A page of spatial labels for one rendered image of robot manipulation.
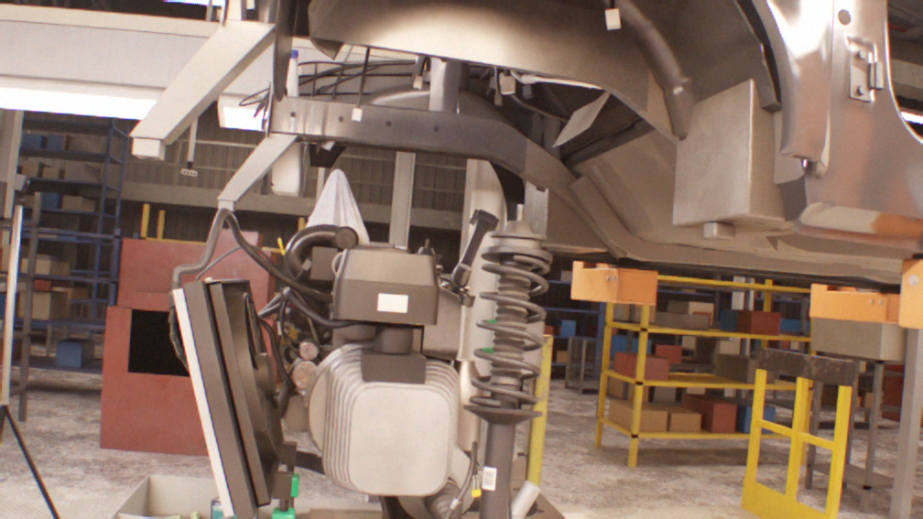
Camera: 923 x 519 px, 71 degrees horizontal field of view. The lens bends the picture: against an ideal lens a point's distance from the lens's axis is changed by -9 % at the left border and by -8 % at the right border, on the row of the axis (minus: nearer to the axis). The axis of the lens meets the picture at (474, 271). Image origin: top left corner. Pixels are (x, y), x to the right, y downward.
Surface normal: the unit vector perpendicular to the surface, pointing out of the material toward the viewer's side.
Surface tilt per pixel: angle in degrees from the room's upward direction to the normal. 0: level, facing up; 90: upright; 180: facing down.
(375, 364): 90
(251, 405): 99
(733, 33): 123
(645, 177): 103
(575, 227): 90
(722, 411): 90
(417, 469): 90
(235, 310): 38
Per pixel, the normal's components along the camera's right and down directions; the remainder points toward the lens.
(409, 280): 0.22, -0.20
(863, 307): -0.97, -0.08
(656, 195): 0.05, 0.20
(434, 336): 0.55, 0.02
